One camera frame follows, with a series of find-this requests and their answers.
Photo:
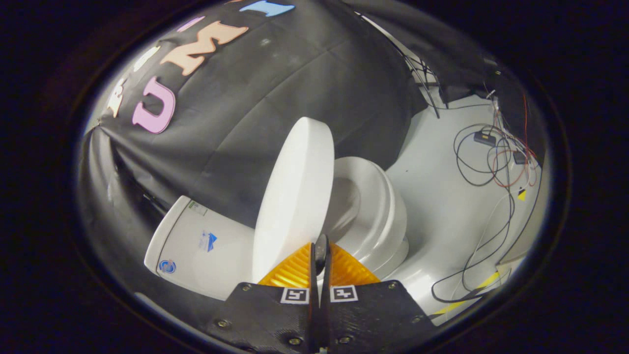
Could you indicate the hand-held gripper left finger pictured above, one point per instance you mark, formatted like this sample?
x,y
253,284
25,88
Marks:
x,y
275,314

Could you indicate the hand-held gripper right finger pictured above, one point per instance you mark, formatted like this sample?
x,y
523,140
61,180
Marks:
x,y
373,314

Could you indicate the white toilet lid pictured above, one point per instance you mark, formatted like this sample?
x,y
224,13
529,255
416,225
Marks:
x,y
295,196

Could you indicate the white toilet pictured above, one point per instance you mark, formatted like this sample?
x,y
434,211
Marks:
x,y
373,206

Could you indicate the yellow floor tape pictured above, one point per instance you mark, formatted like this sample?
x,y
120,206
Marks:
x,y
486,282

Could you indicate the yellow triangle sticker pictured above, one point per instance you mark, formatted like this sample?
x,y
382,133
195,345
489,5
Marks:
x,y
522,195

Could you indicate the small black box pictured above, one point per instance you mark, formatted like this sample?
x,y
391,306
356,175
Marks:
x,y
520,157
485,138

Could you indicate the black backdrop cloth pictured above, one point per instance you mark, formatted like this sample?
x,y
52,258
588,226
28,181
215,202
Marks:
x,y
275,98

